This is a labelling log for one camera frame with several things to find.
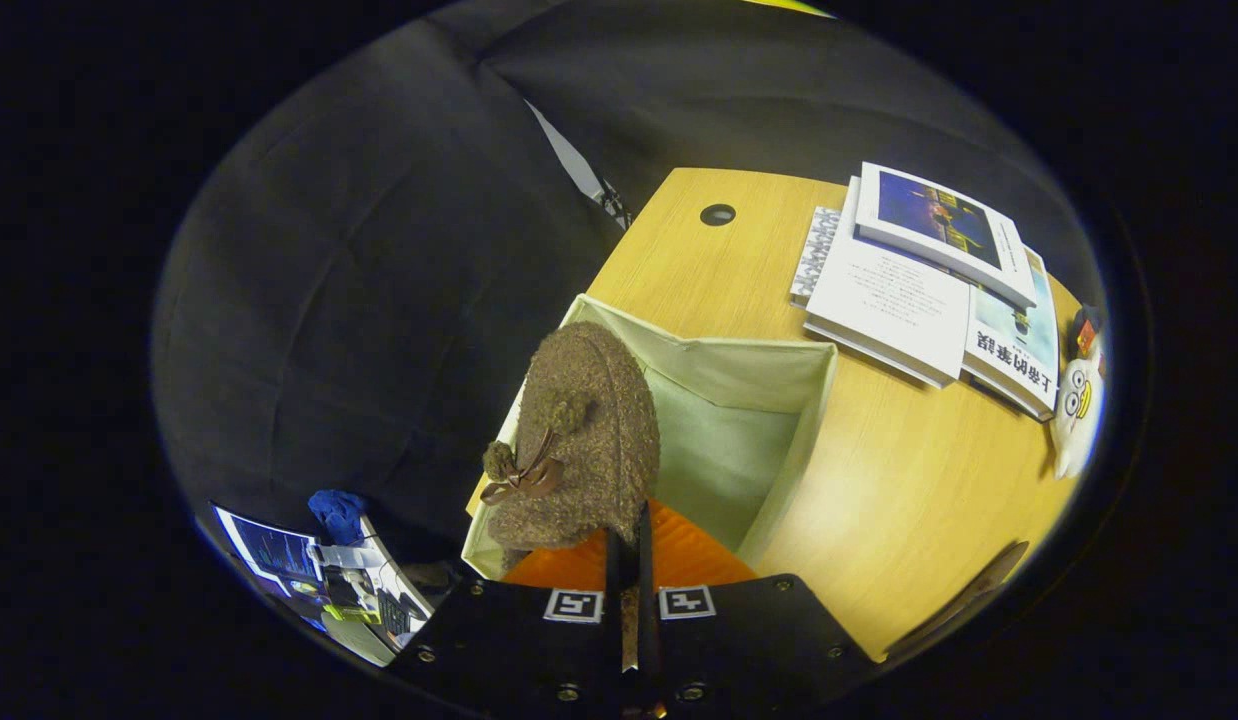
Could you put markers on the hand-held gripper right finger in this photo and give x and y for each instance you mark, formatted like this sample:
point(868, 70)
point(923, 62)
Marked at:
point(647, 650)

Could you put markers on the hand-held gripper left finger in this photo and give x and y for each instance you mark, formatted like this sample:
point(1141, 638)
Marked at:
point(613, 650)

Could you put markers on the cream fabric storage box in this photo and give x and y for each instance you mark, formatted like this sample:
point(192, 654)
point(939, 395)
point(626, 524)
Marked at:
point(739, 430)

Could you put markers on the black computer keyboard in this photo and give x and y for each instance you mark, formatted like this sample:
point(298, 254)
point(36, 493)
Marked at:
point(395, 615)

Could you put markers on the white office desk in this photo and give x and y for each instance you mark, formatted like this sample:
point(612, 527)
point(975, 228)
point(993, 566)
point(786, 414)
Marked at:
point(389, 575)

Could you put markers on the blue cloth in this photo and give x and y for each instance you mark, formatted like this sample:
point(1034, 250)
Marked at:
point(337, 515)

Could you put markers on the computer monitor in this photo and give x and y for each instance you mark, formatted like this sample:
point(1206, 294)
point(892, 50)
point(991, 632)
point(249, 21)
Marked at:
point(269, 550)

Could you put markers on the white text cover book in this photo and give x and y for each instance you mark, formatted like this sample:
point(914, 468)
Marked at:
point(889, 305)

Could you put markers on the black white patterned book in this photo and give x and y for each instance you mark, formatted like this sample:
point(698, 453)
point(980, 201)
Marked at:
point(817, 255)

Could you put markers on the white plush toy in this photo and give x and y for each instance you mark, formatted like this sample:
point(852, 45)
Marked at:
point(1077, 415)

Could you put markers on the blue picture cover book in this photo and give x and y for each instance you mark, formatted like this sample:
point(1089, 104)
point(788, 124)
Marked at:
point(939, 225)

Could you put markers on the grey penguin plush toy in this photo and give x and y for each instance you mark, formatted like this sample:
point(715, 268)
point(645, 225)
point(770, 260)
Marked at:
point(1087, 328)

